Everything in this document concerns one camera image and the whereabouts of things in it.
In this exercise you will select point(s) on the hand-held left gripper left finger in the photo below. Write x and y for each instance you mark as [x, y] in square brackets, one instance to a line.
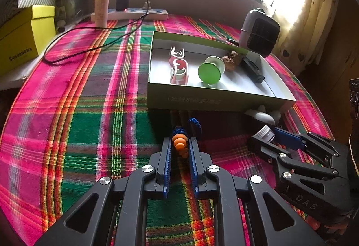
[167, 161]

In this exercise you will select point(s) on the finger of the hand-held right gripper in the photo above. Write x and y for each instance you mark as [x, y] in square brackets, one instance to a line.
[286, 138]
[260, 146]

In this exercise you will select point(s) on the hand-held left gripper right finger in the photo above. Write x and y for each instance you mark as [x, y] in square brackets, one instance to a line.
[193, 164]

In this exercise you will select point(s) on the silver jar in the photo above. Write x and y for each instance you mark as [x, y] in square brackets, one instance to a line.
[265, 132]

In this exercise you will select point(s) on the blue and orange toy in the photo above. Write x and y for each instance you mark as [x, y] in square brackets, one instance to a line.
[179, 143]

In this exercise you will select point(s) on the white and silver massager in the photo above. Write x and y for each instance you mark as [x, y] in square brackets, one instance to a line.
[276, 115]

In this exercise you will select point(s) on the white mushroom-shaped object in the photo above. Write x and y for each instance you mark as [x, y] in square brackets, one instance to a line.
[260, 117]

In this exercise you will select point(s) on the green cardboard box tray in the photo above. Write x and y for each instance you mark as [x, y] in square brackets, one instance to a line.
[238, 86]

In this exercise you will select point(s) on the brown walnut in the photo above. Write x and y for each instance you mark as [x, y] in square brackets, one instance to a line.
[230, 64]
[238, 55]

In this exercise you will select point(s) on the green and white spool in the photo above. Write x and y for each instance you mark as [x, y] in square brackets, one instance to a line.
[210, 73]

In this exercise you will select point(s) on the pink and white clip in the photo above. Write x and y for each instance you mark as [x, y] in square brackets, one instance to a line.
[179, 66]

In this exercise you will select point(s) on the plaid tablecloth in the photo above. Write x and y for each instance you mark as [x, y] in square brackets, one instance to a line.
[92, 122]

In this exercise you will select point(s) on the small grey heater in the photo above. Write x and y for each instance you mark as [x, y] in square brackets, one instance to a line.
[260, 34]

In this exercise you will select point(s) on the heart print curtain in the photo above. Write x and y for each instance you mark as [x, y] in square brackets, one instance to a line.
[308, 10]

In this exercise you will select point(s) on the white power strip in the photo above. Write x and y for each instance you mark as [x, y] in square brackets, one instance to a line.
[157, 13]

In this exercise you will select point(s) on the white plug adapter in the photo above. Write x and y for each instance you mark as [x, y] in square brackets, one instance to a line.
[147, 6]

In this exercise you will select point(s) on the cream tube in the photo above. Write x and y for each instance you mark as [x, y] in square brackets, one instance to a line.
[103, 2]

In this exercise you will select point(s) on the clear plastic storage bin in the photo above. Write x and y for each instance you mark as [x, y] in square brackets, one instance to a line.
[73, 7]

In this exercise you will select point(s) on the yellow box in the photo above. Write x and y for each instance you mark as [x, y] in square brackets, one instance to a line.
[19, 38]

